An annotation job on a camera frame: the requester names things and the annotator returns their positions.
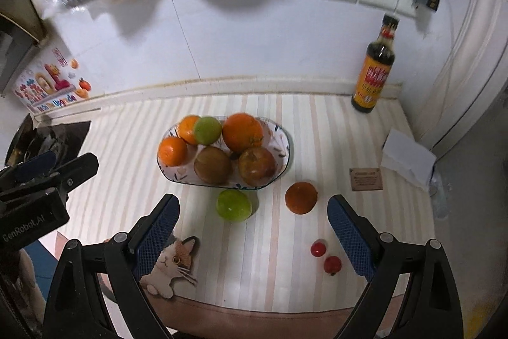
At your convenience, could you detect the person's left forearm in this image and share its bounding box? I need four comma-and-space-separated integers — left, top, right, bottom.
12, 246, 46, 328

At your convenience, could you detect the black range hood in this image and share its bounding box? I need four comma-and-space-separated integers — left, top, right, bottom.
0, 0, 44, 97

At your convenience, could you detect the large orange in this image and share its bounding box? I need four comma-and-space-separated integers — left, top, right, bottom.
222, 112, 264, 154

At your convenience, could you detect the black frying pan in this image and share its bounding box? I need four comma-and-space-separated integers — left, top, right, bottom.
5, 113, 38, 165

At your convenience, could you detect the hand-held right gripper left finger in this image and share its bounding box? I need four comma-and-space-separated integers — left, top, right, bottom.
42, 193, 181, 339

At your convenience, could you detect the floral oval plate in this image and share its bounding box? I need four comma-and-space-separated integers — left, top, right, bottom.
157, 117, 292, 189

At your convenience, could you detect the black gas stove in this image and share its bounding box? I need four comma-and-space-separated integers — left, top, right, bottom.
8, 120, 92, 165

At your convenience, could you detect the dark soy sauce bottle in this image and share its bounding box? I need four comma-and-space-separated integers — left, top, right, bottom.
351, 14, 399, 114

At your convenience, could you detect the brown onion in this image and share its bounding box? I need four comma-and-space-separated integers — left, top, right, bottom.
238, 147, 277, 187

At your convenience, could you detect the striped cat print mat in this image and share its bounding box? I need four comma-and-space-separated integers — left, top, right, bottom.
34, 91, 437, 328

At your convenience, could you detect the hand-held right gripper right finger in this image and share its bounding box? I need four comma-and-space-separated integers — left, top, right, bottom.
326, 194, 465, 339

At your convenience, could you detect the colourful wall sticker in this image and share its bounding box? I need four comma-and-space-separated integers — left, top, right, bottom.
14, 47, 93, 114

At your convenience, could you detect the dark reddish orange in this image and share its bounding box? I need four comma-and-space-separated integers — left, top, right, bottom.
285, 182, 319, 214

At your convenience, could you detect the green apple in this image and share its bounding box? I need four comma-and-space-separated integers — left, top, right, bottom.
216, 189, 253, 221
194, 117, 223, 144

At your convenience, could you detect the white paper tissue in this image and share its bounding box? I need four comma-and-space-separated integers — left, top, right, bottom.
380, 128, 437, 191

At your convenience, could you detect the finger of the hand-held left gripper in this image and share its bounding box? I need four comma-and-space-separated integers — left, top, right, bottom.
0, 153, 100, 202
0, 152, 57, 183

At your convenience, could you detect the small orange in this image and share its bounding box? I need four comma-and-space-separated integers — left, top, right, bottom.
158, 136, 188, 167
178, 115, 203, 146

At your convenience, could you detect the small brown card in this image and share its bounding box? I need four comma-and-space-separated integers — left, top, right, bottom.
349, 167, 384, 191

